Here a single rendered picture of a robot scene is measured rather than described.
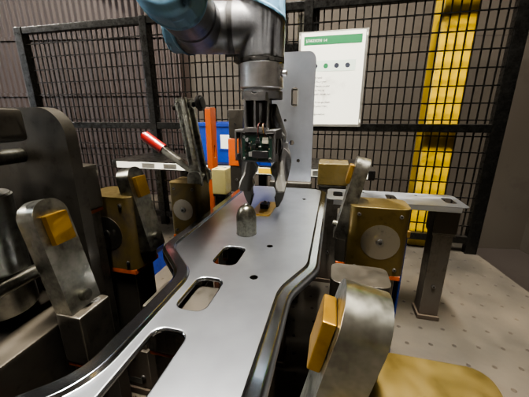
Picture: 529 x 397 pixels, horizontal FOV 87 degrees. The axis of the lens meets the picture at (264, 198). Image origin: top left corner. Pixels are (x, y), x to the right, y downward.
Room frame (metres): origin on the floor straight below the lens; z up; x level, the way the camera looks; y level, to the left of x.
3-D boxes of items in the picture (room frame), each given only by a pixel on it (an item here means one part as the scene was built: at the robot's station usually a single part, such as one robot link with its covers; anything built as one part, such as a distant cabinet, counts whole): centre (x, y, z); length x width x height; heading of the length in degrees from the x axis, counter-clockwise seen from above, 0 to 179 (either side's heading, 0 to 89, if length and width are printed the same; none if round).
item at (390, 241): (0.44, -0.20, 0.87); 0.12 x 0.07 x 0.35; 76
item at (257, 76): (0.52, 0.00, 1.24); 0.08 x 0.08 x 0.05
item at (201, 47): (0.50, 0.10, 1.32); 0.11 x 0.11 x 0.08; 89
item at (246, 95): (0.51, 0.01, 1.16); 0.09 x 0.08 x 0.12; 167
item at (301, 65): (0.80, -0.08, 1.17); 0.12 x 0.01 x 0.34; 76
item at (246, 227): (0.42, 0.03, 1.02); 0.03 x 0.03 x 0.07
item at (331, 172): (0.78, -0.19, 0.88); 0.08 x 0.08 x 0.36; 76
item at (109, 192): (0.42, 0.24, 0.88); 0.11 x 0.07 x 0.37; 76
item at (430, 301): (0.60, -0.41, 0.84); 0.05 x 0.05 x 0.29; 76
